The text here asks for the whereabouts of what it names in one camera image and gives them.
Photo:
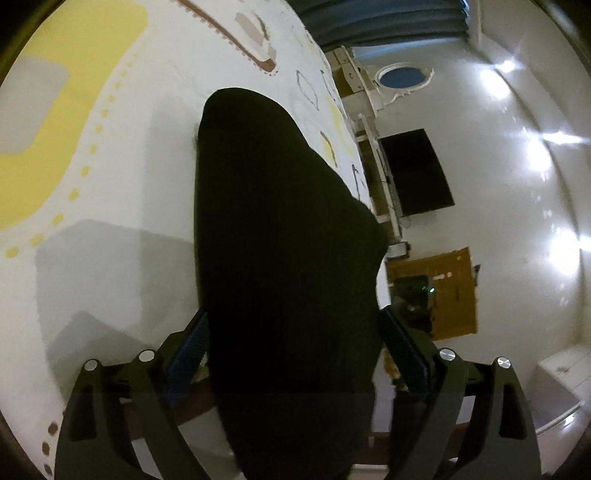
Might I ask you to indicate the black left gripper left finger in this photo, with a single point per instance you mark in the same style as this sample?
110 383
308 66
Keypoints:
107 400

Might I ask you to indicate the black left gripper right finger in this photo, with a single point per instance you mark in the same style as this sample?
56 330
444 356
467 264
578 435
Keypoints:
452 418

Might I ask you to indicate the black pants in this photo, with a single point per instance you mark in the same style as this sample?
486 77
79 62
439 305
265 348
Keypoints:
287 261

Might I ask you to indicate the brown wooden door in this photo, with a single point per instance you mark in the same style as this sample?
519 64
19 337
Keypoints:
451 290

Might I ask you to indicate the white tv console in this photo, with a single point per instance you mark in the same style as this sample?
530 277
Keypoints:
383 197

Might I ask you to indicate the black television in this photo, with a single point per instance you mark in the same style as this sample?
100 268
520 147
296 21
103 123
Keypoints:
419 179

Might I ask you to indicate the white cabinet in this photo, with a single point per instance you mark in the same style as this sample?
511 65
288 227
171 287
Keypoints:
559 399

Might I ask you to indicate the white vanity dresser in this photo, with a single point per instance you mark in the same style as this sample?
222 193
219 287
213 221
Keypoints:
357 90

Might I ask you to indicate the oval white-framed mirror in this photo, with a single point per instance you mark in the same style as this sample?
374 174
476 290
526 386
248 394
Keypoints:
401 79

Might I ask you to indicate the dark blue curtain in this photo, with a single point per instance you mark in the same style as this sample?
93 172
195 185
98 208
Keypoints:
364 23

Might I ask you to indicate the patterned bed sheet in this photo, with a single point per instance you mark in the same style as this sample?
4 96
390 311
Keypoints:
100 105

